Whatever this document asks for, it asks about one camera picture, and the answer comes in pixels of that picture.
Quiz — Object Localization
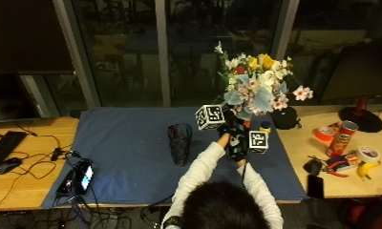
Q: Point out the person's left hand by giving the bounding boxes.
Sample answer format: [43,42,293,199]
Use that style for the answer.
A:
[216,109,244,142]

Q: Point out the person's right hand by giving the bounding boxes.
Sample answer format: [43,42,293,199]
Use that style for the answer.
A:
[225,129,251,164]

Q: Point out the mixed artificial flower bouquet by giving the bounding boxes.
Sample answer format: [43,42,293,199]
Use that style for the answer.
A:
[212,40,315,129]

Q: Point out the white marker cube, left glove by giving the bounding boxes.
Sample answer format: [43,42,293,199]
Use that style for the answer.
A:
[193,104,227,131]

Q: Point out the white marker cube, glove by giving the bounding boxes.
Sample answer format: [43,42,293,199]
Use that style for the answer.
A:
[193,104,227,131]
[247,130,269,155]

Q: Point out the white marker cube, right glove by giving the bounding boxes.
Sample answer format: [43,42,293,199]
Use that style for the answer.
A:
[247,130,269,155]

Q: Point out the small yellow bottle, blue cap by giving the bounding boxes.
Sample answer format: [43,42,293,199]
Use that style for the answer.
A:
[259,120,273,135]

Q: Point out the black round pouch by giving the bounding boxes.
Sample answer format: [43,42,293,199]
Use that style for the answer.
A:
[269,106,303,131]

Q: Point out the dark glass vase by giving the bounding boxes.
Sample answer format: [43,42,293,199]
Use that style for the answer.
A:
[165,122,195,167]

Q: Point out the small black pouch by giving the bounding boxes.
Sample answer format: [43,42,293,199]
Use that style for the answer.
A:
[301,156,324,177]

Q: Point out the orange tape roll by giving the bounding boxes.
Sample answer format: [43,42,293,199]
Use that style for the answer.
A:
[313,126,337,143]

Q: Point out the black smartphone, dark screen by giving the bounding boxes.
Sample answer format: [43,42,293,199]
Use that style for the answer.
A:
[305,174,325,200]

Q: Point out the red chips can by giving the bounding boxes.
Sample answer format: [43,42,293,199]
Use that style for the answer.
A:
[324,120,360,158]

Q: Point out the blue table cloth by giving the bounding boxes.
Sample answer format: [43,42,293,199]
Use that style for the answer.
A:
[40,106,309,210]

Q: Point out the colourful snack box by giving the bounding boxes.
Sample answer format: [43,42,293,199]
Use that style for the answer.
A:
[324,152,363,173]

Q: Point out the black round monitor stand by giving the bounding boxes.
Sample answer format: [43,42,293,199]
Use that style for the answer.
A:
[337,94,382,134]

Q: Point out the white tape roll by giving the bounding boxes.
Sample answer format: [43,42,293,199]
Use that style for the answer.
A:
[355,145,382,164]

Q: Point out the yellow banana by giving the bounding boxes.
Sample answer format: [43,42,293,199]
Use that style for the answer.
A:
[356,160,382,181]

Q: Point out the dark monitor with red stand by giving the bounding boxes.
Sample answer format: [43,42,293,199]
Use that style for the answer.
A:
[317,42,382,105]

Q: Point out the black smartphone with lit screen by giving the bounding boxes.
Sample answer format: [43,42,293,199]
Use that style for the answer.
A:
[72,159,96,196]

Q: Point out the red chair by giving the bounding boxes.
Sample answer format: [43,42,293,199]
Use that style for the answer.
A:
[337,190,382,229]

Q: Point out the black box device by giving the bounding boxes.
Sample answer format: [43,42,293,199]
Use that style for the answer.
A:
[55,170,76,198]

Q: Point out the black monitor on wooden desk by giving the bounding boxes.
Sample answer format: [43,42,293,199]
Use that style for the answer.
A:
[0,71,45,124]

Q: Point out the black computer mouse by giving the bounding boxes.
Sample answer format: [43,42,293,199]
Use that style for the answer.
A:
[0,156,24,176]

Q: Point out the black keyboard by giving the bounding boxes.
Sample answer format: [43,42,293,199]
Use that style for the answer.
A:
[0,130,29,178]

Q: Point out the black glove cable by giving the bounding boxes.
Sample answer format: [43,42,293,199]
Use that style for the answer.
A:
[239,161,248,187]

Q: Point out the grey window frame post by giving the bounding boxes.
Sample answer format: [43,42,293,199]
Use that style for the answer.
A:
[152,0,172,108]
[51,0,103,110]
[268,0,301,62]

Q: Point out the red-handled pliers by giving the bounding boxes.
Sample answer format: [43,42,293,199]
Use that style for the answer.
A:
[320,169,349,178]

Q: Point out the tangle of black cables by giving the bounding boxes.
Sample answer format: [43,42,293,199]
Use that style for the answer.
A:
[0,120,80,211]

